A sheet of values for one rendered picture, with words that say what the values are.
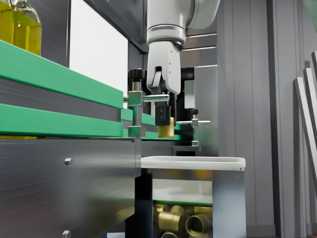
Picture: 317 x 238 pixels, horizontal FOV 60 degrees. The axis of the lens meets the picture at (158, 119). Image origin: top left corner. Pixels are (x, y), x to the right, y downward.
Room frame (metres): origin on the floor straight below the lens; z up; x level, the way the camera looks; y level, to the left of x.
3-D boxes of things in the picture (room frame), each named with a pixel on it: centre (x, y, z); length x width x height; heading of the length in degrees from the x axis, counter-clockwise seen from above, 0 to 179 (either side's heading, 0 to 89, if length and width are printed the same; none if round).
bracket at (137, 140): (0.51, 0.08, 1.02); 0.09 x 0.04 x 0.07; 73
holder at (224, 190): (0.59, -0.04, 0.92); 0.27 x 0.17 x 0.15; 73
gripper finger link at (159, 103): (0.55, -0.01, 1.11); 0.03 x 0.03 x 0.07; 71
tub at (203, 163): (0.59, -0.07, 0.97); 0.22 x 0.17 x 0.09; 73
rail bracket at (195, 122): (1.12, -0.13, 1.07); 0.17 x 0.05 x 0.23; 73
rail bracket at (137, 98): (0.51, 0.06, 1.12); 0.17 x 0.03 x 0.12; 73
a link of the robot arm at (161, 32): (0.59, -0.02, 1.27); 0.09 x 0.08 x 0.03; 161
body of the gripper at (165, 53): (0.58, -0.02, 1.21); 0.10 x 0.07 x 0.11; 161
